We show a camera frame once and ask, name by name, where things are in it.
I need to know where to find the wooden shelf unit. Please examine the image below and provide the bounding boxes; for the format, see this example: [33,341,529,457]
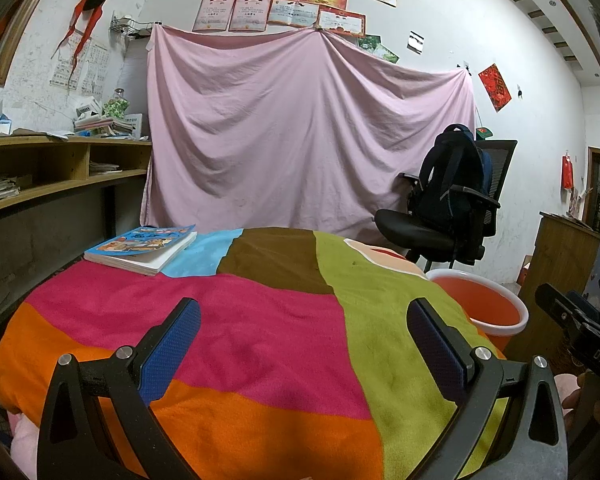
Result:
[0,135,153,321]

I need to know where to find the orange white cardboard box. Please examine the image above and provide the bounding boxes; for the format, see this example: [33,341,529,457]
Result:
[517,255,536,286]

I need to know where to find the stack of books and papers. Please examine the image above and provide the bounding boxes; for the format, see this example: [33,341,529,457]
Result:
[72,97,145,140]

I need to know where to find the red diamond wall poster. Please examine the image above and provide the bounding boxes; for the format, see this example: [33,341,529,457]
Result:
[479,63,512,112]

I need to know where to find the brown paper sheet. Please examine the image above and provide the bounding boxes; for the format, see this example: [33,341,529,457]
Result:
[11,128,76,140]

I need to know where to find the pink hanging bed sheet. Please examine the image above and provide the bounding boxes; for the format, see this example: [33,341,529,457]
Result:
[140,25,478,241]

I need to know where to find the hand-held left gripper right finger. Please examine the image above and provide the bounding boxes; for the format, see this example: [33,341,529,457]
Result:
[406,297,568,480]

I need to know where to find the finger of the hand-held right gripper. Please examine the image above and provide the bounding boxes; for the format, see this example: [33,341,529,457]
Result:
[565,290,600,318]
[534,283,588,333]

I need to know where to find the glass jar green contents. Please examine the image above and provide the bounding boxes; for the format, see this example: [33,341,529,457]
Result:
[102,89,131,118]

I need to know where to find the black office chair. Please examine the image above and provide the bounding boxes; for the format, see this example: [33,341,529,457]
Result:
[374,139,518,273]

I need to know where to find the wooden cabinet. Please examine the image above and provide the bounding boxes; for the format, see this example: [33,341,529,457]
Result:
[507,211,600,361]

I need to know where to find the metal wire wall rack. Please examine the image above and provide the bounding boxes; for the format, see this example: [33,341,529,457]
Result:
[111,12,162,38]

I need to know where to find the pink cloth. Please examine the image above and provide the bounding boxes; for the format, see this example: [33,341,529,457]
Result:
[7,410,43,480]

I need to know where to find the person's right hand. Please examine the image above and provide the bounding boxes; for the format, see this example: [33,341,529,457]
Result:
[561,387,600,433]

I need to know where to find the wooden framed mirror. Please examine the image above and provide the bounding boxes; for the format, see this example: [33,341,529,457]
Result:
[0,0,68,88]

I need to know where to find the dark blue backpack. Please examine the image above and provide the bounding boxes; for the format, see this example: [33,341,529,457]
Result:
[409,124,488,221]

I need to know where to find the orange plastic basin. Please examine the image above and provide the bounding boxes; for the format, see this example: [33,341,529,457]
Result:
[424,268,530,351]

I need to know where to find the red black hanging ornament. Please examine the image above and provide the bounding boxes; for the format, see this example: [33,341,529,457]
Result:
[52,0,115,93]

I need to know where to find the colourful patchwork blanket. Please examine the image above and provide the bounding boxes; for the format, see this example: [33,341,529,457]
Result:
[0,227,566,480]

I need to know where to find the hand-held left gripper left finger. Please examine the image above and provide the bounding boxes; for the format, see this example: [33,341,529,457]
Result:
[36,297,202,480]

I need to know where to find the white wall chart sheet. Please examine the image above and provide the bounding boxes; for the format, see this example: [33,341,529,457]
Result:
[80,42,110,97]
[50,42,83,92]

